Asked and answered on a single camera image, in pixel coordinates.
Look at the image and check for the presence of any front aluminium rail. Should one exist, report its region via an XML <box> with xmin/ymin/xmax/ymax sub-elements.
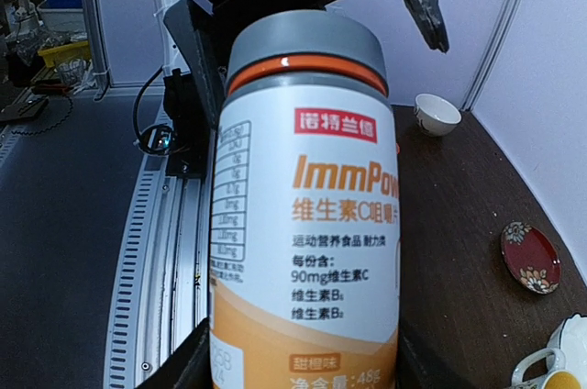
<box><xmin>103</xmin><ymin>156</ymin><xmax>211</xmax><ymax>388</ymax></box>

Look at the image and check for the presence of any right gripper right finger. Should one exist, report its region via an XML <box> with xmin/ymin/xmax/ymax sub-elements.
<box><xmin>398</xmin><ymin>315</ymin><xmax>495</xmax><ymax>388</ymax></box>

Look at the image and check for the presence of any left aluminium frame post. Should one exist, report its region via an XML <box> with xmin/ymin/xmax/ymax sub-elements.
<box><xmin>461</xmin><ymin>0</ymin><xmax>522</xmax><ymax>111</ymax></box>

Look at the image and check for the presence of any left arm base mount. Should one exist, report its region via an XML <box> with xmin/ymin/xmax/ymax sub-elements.
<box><xmin>163</xmin><ymin>69</ymin><xmax>211</xmax><ymax>179</ymax></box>

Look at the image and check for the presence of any red patterned plate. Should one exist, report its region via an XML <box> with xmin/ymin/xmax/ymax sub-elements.
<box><xmin>501</xmin><ymin>221</ymin><xmax>561</xmax><ymax>295</ymax></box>

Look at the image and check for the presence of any small white bowl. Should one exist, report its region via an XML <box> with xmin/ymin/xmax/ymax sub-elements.
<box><xmin>414</xmin><ymin>94</ymin><xmax>462</xmax><ymax>137</ymax></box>

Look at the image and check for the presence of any grey lid pill bottle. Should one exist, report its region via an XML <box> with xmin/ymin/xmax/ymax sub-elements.
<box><xmin>209</xmin><ymin>10</ymin><xmax>401</xmax><ymax>388</ymax></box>

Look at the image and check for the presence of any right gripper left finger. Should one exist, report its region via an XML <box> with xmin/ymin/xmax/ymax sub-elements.
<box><xmin>137</xmin><ymin>317</ymin><xmax>213</xmax><ymax>389</ymax></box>

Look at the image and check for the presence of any patterned mug yellow inside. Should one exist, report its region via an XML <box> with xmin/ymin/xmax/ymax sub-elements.
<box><xmin>510</xmin><ymin>347</ymin><xmax>582</xmax><ymax>389</ymax></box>

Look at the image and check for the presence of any white scalloped bowl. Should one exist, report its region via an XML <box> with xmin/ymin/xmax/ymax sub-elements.
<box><xmin>547</xmin><ymin>314</ymin><xmax>586</xmax><ymax>387</ymax></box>

